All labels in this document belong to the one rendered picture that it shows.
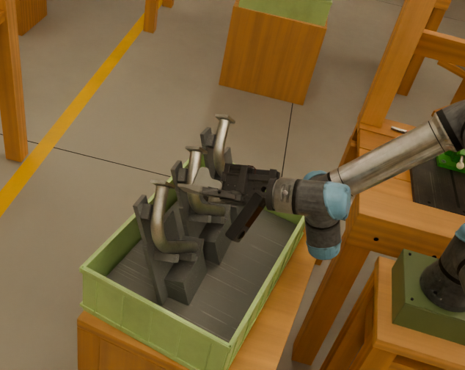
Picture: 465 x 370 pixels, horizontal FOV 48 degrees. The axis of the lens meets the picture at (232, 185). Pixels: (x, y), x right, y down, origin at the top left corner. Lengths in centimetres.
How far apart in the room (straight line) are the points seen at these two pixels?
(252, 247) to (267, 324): 24
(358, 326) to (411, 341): 35
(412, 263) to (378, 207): 29
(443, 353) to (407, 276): 22
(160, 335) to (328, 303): 92
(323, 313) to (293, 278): 54
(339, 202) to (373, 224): 74
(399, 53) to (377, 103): 23
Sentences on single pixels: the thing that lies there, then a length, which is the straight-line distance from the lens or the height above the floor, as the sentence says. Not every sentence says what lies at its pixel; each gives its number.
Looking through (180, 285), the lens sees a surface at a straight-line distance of 137.
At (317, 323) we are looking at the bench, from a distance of 220.
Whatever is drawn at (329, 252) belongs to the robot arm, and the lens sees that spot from 117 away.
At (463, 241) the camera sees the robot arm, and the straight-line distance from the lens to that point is 143.
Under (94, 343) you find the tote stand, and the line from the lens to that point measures 150.
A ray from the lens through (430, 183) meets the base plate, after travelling 205.
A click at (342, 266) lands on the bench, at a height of 64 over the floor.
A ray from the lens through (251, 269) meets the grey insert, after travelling 153.
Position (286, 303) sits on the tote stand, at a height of 79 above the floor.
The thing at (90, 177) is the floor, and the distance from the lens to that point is 305.
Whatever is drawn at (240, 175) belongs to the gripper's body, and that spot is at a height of 129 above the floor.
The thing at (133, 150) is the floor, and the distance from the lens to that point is 326.
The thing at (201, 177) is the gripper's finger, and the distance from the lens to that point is 112.
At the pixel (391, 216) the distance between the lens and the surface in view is 181.
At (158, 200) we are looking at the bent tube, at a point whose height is 116.
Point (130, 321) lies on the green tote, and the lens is 137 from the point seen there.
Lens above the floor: 198
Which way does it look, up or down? 40 degrees down
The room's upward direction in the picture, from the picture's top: 14 degrees clockwise
